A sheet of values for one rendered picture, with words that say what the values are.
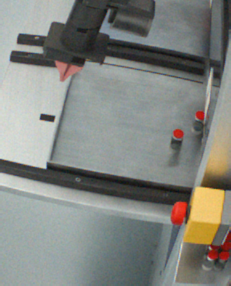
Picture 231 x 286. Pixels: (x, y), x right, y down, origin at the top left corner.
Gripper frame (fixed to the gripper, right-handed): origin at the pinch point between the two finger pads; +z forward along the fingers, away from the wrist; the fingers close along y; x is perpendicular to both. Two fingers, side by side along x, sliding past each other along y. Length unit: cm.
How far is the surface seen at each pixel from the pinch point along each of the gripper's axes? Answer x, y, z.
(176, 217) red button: -20.1, 22.7, 2.6
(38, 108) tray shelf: 8.9, -1.9, 20.0
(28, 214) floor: 43, 6, 108
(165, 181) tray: -3.4, 23.1, 15.3
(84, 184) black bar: -8.2, 9.0, 16.0
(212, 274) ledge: -23.8, 34.7, 13.3
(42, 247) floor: 31, 12, 107
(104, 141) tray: 3.5, 11.4, 17.4
